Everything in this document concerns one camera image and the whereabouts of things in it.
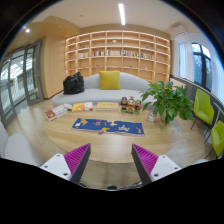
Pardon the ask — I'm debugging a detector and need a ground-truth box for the white air conditioner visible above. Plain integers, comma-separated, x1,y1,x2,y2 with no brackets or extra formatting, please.
172,24,188,38

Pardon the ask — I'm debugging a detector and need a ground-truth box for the black bag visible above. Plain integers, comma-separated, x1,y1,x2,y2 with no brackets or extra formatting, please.
63,72,84,94

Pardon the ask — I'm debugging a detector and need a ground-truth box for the blue patterned towel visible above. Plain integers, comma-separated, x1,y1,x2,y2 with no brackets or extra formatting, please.
72,118,144,136

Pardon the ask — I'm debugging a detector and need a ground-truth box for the lime green chair near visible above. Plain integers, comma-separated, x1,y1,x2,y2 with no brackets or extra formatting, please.
208,120,224,157

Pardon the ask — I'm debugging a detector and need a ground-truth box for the colourful figurine toy set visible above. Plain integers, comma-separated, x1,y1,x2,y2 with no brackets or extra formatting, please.
119,96,142,115

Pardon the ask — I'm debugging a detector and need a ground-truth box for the yellow picture book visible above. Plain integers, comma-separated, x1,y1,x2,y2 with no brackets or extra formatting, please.
72,102,93,112

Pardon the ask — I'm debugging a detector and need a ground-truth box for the yellow cushion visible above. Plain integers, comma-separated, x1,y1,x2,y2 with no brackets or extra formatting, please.
99,71,121,90

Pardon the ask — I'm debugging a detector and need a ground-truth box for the red white magazine stack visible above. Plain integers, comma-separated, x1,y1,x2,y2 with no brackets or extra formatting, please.
45,103,72,121

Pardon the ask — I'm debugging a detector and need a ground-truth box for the white sheer curtain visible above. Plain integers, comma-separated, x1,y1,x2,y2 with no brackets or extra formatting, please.
179,42,194,82

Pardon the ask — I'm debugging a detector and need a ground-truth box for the grey curved sofa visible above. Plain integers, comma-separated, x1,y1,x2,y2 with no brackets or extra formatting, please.
52,72,149,107

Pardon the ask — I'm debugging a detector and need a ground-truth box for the green potted plant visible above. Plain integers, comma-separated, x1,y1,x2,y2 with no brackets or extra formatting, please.
141,81,194,124

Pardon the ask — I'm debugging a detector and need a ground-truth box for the wooden wall bookshelf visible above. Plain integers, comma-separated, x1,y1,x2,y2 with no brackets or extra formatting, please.
65,30,170,83

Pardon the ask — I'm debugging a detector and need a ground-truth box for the lime green chair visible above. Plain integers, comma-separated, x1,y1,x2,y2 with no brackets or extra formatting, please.
193,89,214,128
208,120,224,157

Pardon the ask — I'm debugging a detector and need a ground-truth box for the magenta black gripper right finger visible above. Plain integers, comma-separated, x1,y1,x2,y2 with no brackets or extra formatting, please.
131,144,180,185

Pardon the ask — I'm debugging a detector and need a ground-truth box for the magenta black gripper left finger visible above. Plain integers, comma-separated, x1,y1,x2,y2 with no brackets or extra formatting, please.
41,144,91,185

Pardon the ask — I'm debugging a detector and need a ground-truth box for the dark framed window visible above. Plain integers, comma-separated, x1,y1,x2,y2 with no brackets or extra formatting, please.
192,42,212,91

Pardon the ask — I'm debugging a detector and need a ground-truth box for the yellow flat box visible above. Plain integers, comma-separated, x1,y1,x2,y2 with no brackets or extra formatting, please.
96,102,118,110

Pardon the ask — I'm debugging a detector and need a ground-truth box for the lime green chair far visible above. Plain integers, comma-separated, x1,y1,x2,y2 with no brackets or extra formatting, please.
193,89,214,128

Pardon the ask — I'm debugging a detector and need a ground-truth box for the glass double door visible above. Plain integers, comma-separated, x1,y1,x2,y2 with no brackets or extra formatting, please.
0,41,43,127

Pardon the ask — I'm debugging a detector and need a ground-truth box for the white ceiling light strip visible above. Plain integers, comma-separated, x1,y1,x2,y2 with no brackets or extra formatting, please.
118,3,126,25

